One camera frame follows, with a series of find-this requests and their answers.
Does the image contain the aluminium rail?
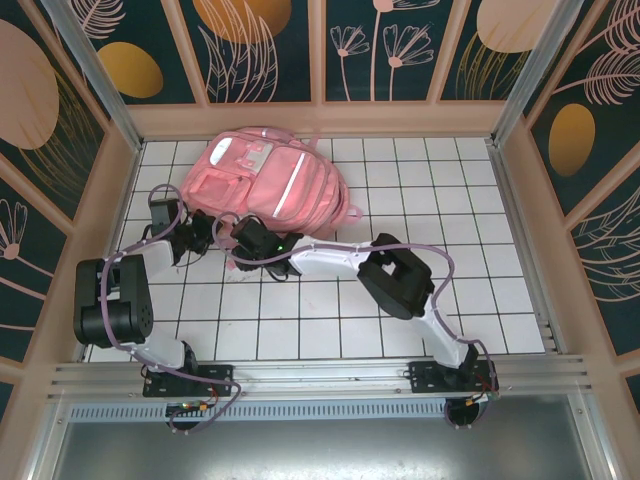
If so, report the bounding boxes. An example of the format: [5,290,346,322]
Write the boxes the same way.
[47,354,596,401]

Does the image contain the perforated grey cable tray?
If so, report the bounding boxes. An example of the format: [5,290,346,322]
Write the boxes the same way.
[67,402,501,424]

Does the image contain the grey metal sheet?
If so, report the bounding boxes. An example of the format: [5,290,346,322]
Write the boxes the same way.
[24,392,619,480]

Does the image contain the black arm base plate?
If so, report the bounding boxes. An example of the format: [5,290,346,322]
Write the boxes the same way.
[142,363,235,399]
[408,360,501,396]

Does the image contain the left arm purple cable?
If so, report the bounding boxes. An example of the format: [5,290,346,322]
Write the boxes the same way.
[97,183,244,436]

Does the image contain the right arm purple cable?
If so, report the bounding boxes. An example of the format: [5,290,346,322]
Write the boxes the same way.
[212,212,501,431]

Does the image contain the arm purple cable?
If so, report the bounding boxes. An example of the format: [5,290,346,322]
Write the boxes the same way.
[212,212,501,431]
[97,183,244,436]

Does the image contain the aluminium corner post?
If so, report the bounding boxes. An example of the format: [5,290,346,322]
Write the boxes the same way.
[488,0,586,149]
[39,0,146,154]

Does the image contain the beige enclosure frame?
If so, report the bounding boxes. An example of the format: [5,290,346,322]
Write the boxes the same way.
[0,0,640,401]

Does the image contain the dark floral wall panel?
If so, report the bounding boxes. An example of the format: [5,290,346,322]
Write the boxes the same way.
[524,0,640,216]
[179,0,314,104]
[0,152,69,361]
[92,0,199,105]
[567,189,640,356]
[439,0,544,101]
[0,0,109,221]
[324,0,436,103]

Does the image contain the pink student backpack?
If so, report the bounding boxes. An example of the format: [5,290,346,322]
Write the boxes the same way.
[179,126,362,274]

